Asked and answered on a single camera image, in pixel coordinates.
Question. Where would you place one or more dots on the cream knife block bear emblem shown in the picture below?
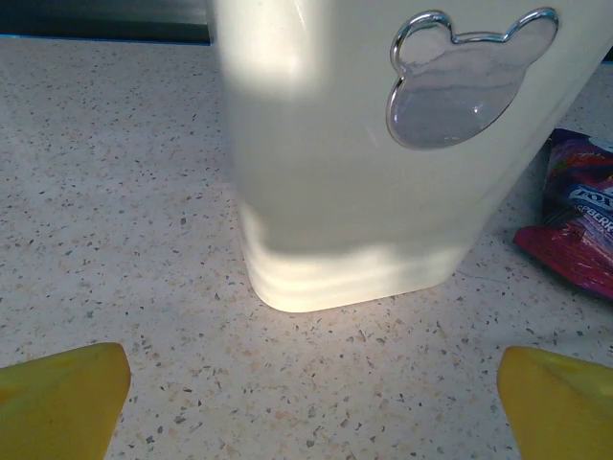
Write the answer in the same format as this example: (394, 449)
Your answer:
(335, 167)

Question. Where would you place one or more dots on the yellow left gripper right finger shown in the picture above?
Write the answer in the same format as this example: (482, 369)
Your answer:
(560, 412)

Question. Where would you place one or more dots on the purple candy bag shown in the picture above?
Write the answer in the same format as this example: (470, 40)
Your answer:
(574, 230)

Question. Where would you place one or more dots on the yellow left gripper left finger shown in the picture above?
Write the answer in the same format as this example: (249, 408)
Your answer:
(57, 407)

